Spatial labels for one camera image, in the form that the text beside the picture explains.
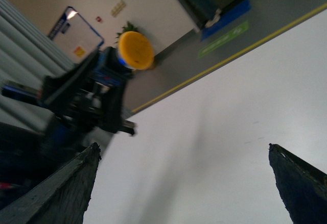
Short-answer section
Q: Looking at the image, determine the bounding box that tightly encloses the blue floor mat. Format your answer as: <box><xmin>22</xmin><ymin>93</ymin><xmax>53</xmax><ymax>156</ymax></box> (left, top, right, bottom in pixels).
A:
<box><xmin>201</xmin><ymin>0</ymin><xmax>251</xmax><ymax>41</ymax></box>

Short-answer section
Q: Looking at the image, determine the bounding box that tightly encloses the white wall switch panel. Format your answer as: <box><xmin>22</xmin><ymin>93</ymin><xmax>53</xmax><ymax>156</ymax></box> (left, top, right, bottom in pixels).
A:
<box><xmin>110</xmin><ymin>0</ymin><xmax>126</xmax><ymax>17</ymax></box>

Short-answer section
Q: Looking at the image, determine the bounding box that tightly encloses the yellow mushroom push button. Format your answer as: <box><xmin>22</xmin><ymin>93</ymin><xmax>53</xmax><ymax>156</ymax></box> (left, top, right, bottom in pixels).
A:
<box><xmin>90</xmin><ymin>31</ymin><xmax>154</xmax><ymax>87</ymax></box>

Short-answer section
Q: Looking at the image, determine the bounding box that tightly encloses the blue framed notice board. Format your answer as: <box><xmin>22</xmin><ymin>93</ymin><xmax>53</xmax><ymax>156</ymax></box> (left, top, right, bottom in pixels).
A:
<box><xmin>48</xmin><ymin>6</ymin><xmax>104</xmax><ymax>63</ymax></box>

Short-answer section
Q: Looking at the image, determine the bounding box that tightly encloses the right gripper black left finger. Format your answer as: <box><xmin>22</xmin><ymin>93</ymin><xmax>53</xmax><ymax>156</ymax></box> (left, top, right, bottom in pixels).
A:
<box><xmin>1</xmin><ymin>143</ymin><xmax>101</xmax><ymax>223</ymax></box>

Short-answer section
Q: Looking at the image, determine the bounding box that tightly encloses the green floor sign sticker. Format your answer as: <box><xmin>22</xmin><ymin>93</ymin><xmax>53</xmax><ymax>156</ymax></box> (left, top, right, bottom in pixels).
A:
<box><xmin>198</xmin><ymin>21</ymin><xmax>249</xmax><ymax>58</ymax></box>

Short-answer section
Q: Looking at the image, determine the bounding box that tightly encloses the left potted plant gold pot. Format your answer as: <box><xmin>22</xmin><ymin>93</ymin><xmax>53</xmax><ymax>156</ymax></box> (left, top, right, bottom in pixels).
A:
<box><xmin>116</xmin><ymin>21</ymin><xmax>154</xmax><ymax>70</ymax></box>

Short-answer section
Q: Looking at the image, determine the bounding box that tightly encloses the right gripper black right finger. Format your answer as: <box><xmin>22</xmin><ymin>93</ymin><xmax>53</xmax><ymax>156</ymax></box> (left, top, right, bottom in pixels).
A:
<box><xmin>268</xmin><ymin>144</ymin><xmax>326</xmax><ymax>223</ymax></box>

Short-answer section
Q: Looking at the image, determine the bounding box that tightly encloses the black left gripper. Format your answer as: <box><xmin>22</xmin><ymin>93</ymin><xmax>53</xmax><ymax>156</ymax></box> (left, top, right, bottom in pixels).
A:
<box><xmin>38</xmin><ymin>48</ymin><xmax>135</xmax><ymax>135</ymax></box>

